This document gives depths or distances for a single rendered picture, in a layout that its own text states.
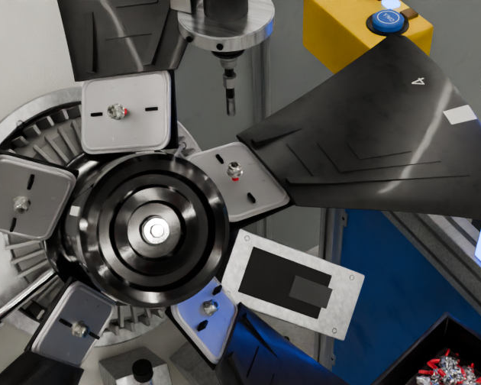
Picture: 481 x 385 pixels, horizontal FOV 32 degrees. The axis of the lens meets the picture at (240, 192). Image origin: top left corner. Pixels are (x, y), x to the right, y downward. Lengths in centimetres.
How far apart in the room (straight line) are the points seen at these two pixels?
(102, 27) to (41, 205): 16
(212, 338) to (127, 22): 27
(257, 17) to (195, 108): 105
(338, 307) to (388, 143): 19
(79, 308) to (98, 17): 24
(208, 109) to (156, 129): 99
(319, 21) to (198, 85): 51
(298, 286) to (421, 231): 37
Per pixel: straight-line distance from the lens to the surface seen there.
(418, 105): 83
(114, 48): 71
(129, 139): 69
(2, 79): 91
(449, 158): 80
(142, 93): 69
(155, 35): 68
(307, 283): 85
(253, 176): 73
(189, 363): 90
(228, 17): 60
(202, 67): 160
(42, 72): 91
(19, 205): 67
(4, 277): 79
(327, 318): 87
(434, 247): 118
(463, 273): 115
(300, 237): 211
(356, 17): 112
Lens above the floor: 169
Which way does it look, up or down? 45 degrees down
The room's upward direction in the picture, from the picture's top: 3 degrees counter-clockwise
